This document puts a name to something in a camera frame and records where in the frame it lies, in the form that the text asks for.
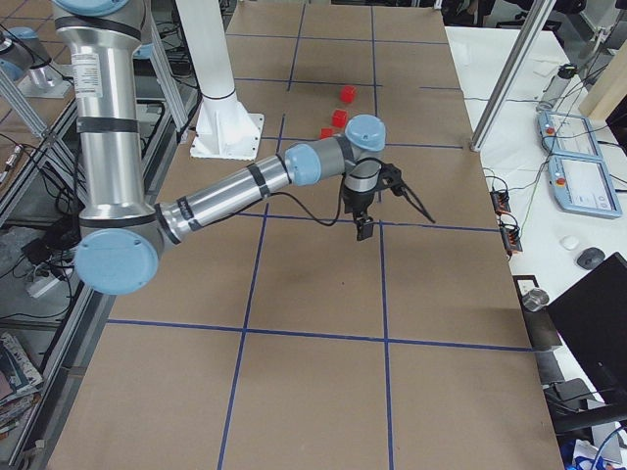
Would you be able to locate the black laptop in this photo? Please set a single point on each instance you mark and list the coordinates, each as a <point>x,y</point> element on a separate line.
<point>591,319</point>

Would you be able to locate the aluminium side frame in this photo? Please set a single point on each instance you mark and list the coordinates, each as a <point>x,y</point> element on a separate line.
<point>43,188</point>

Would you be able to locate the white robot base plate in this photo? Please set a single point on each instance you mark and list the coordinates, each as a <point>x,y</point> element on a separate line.
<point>224,128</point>

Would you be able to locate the orange black connector box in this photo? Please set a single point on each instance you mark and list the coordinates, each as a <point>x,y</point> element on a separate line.
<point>500,201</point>

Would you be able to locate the teach pendant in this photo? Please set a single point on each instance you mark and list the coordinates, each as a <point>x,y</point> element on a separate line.
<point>567,134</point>
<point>582,185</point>

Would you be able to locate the lower teach pendant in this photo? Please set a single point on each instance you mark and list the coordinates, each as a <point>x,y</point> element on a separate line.
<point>582,185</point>

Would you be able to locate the brown paper table cover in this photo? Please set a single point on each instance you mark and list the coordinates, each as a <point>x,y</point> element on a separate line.
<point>271,342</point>

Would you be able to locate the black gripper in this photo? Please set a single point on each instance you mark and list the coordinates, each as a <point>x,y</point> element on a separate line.
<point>359,203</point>

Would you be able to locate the water bottle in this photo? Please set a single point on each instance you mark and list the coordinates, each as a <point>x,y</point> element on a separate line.
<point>556,87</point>

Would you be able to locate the metal cup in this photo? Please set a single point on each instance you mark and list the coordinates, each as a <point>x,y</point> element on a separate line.
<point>535,299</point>

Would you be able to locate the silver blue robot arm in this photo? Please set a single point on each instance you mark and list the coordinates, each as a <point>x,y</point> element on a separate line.
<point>123,236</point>

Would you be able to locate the aluminium frame post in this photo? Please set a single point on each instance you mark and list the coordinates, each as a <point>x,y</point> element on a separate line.
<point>536,18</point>

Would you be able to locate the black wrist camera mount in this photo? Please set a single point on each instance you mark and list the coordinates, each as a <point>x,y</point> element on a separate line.
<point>390,178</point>

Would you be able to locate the grey computer mouse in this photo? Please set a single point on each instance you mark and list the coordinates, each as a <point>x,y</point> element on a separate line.
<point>590,258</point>

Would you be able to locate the upper teach pendant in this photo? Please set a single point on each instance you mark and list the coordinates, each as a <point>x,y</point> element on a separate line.
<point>567,134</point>

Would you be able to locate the white power strip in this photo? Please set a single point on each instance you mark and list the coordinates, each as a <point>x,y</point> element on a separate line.
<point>42,284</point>

